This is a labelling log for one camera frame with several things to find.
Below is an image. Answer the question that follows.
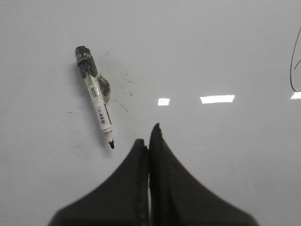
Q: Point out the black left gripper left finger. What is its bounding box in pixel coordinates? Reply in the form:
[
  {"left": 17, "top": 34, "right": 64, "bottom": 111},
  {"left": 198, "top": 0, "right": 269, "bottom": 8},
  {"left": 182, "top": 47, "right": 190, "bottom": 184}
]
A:
[{"left": 49, "top": 139, "right": 149, "bottom": 226}]

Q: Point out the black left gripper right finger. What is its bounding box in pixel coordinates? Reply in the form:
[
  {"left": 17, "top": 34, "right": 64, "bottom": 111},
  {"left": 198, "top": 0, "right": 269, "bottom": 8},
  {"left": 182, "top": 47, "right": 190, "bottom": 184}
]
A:
[{"left": 149, "top": 124, "right": 258, "bottom": 226}]

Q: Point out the white black whiteboard marker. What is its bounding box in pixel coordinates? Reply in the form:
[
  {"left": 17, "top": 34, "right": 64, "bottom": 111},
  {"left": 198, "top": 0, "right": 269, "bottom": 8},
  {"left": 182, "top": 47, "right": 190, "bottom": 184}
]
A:
[{"left": 75, "top": 46, "right": 115, "bottom": 149}]

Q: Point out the white whiteboard with aluminium frame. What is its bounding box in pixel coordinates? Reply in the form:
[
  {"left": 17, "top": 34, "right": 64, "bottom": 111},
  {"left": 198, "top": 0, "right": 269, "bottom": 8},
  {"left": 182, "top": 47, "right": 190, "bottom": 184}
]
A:
[{"left": 0, "top": 0, "right": 301, "bottom": 226}]

